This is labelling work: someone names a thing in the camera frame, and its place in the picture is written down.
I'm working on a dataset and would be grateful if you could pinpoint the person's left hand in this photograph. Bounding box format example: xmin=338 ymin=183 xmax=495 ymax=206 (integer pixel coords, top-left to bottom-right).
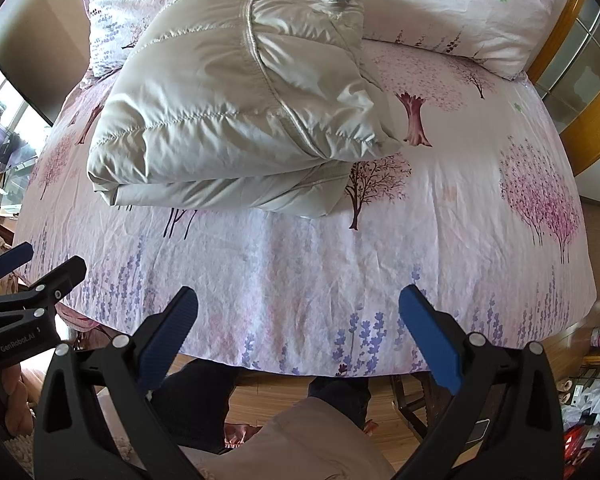
xmin=0 ymin=360 xmax=37 ymax=433

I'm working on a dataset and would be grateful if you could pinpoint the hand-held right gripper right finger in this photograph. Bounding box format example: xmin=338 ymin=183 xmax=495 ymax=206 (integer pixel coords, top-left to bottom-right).
xmin=380 ymin=284 xmax=566 ymax=480

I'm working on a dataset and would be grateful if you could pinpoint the white down jacket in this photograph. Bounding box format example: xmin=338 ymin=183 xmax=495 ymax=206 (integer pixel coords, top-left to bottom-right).
xmin=86 ymin=0 xmax=406 ymax=218

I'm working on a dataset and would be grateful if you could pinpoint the wooden framed glass door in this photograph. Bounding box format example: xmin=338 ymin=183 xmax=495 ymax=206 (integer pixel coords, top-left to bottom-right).
xmin=527 ymin=0 xmax=600 ymax=203

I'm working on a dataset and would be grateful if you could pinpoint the dark wooden stool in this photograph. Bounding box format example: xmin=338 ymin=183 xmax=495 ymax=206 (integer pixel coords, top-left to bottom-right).
xmin=390 ymin=367 xmax=481 ymax=443

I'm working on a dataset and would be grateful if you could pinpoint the person's left foot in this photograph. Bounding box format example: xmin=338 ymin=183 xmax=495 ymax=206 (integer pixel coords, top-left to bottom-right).
xmin=222 ymin=422 xmax=263 ymax=450

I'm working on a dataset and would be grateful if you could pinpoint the floral pillow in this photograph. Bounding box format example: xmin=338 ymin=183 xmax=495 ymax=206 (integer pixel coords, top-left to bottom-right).
xmin=272 ymin=0 xmax=560 ymax=81
xmin=76 ymin=0 xmax=153 ymax=79

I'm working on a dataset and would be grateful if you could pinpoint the person's left leg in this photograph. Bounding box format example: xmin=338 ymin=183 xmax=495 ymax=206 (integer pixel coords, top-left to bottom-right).
xmin=150 ymin=360 xmax=241 ymax=453

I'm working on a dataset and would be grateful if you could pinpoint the pile of packaged goods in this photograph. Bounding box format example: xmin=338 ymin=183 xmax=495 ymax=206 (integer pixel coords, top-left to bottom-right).
xmin=560 ymin=325 xmax=600 ymax=461

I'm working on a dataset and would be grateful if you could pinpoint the glass television stand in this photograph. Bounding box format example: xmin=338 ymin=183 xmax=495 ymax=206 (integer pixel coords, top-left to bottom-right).
xmin=0 ymin=150 xmax=37 ymax=218

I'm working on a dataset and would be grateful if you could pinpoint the person's right leg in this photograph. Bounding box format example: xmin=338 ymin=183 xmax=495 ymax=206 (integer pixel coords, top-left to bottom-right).
xmin=307 ymin=375 xmax=373 ymax=433

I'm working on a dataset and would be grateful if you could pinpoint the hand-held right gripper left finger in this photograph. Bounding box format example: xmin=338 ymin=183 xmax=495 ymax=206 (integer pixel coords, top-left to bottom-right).
xmin=32 ymin=286 xmax=216 ymax=480

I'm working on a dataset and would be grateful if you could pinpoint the person's beige garment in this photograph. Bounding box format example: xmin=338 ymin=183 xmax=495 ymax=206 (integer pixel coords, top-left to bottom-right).
xmin=177 ymin=396 xmax=397 ymax=480

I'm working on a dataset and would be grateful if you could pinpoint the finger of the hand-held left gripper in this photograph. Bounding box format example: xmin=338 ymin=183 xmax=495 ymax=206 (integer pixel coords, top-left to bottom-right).
xmin=0 ymin=241 xmax=35 ymax=288
xmin=0 ymin=255 xmax=87 ymax=318

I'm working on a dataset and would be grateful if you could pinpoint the floral bed sheet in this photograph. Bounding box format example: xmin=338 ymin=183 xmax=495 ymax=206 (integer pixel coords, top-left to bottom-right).
xmin=12 ymin=40 xmax=597 ymax=376

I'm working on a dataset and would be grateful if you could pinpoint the black television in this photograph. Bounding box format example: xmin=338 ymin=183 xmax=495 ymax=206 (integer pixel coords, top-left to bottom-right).
xmin=0 ymin=37 xmax=52 ymax=173

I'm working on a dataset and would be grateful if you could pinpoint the person's leg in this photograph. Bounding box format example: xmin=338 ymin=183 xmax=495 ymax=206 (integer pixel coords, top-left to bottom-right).
xmin=307 ymin=375 xmax=373 ymax=433
xmin=150 ymin=360 xmax=241 ymax=453

